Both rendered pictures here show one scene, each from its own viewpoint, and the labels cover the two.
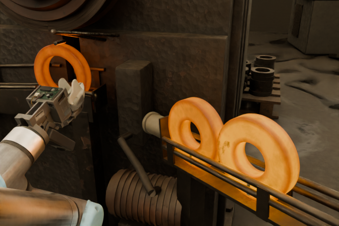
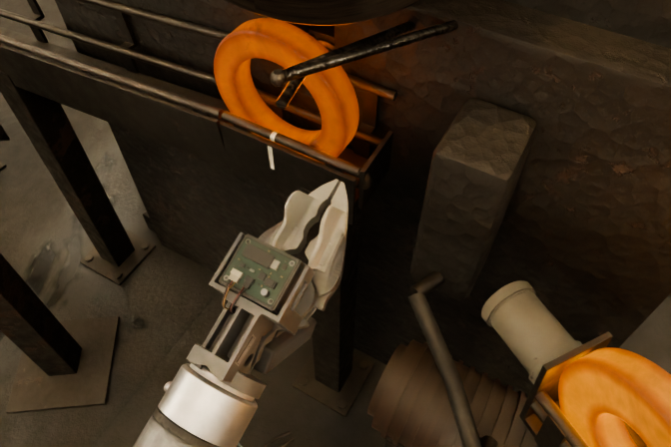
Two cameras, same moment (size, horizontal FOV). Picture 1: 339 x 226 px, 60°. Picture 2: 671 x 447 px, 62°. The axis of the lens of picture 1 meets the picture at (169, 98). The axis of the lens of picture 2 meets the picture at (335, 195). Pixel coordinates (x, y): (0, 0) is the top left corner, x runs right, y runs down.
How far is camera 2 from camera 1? 46 cm
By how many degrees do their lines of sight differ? 31
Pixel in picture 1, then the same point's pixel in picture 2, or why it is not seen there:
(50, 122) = (268, 332)
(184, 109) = (636, 409)
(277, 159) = not seen: outside the picture
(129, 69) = (478, 170)
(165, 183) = (509, 431)
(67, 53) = not seen: hidden behind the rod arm
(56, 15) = not seen: outside the picture
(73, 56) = (319, 80)
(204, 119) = not seen: outside the picture
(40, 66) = (229, 70)
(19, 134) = (201, 409)
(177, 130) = (588, 410)
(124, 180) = (415, 394)
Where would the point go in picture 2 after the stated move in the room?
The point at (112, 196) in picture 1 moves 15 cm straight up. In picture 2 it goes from (384, 418) to (394, 370)
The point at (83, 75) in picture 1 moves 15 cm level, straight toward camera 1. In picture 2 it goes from (340, 127) to (352, 240)
